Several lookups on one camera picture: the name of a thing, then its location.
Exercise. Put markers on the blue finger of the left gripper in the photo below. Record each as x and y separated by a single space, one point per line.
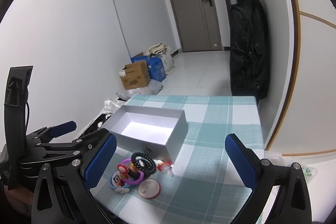
63 129

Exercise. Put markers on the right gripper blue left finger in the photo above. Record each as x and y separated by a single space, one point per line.
62 194

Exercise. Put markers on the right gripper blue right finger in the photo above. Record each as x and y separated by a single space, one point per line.
292 203

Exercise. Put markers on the left hand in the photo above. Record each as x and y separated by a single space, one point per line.
20 198

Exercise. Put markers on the white round pin badge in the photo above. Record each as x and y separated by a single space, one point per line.
149 188

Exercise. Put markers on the white open cardboard box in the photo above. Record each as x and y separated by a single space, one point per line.
157 132

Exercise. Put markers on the red white flower hair clip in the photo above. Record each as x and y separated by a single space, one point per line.
164 167

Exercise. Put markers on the white plastic bag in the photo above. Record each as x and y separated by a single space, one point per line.
153 88

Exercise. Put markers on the brown cardboard box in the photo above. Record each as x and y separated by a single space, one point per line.
135 75

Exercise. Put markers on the teal plaid tablecloth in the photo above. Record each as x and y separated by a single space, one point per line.
204 186

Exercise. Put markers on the blue cardboard box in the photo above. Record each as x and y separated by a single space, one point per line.
154 65

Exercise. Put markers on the black hanging garment bag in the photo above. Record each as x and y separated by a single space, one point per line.
249 50

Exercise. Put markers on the grey brown door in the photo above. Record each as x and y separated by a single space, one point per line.
197 25

